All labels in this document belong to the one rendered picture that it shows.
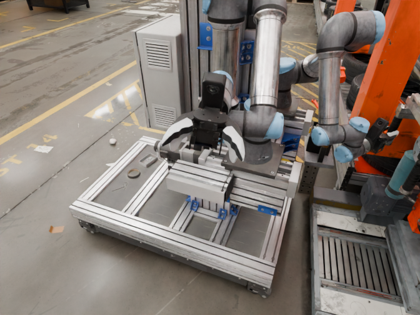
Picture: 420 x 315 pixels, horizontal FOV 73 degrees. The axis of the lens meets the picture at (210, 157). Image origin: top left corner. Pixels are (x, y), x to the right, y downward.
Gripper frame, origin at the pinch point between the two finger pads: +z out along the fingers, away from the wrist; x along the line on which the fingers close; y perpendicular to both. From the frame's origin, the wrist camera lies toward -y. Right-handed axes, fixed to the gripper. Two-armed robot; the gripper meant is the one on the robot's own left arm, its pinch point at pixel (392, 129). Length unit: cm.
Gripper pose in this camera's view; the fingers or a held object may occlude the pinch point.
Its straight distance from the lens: 157.8
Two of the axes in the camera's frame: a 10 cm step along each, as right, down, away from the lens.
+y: 0.0, 7.8, 6.2
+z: 8.6, -3.1, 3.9
